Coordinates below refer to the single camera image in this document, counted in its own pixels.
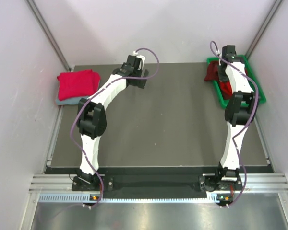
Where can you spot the folded grey-blue t-shirt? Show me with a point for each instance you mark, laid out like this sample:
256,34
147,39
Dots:
69,101

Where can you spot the left corner aluminium post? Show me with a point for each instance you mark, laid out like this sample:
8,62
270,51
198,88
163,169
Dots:
51,39

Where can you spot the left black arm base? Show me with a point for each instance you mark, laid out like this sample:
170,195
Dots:
80,184

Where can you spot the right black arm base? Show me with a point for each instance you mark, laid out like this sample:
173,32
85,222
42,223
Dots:
212,183

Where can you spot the corner aluminium post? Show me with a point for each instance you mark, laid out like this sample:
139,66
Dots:
263,27
51,39

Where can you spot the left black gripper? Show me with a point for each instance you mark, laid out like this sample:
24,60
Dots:
139,83

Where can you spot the right corner aluminium post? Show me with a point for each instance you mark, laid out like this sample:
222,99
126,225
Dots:
263,27

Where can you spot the green plastic bin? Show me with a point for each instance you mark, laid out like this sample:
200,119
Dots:
249,72

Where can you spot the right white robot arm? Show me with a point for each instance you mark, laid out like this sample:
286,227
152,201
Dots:
239,113

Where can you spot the slotted cable duct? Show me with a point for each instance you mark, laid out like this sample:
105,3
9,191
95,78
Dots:
88,198

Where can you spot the aluminium frame rail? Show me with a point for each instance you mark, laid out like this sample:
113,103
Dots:
60,183

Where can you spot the folded pink t-shirt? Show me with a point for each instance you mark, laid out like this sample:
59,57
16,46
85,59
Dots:
77,84

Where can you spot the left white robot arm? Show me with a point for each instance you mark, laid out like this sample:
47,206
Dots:
92,120

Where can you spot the dark red t-shirt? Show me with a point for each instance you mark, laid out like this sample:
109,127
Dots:
212,72

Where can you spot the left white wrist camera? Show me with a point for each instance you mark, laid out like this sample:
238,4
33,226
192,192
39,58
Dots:
141,58

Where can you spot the bright red t-shirt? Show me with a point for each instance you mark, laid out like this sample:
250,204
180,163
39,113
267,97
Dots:
226,89

